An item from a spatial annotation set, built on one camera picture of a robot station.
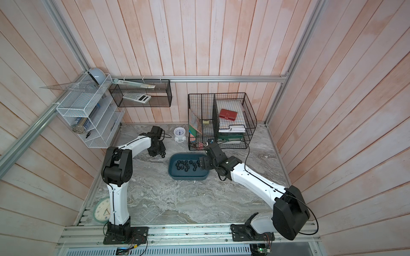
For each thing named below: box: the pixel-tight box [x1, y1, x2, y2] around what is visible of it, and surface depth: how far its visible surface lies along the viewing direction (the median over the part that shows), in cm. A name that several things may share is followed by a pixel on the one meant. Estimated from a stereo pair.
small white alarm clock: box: [173, 126, 187, 143], surface depth 113 cm
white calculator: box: [122, 93, 152, 104], surface depth 100 cm
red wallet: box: [218, 108, 238, 122], surface depth 97 cm
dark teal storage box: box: [168, 152, 210, 181], surface depth 97 cm
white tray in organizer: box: [218, 124, 247, 133], surface depth 95 cm
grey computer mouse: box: [87, 67, 107, 86], surface depth 85 cm
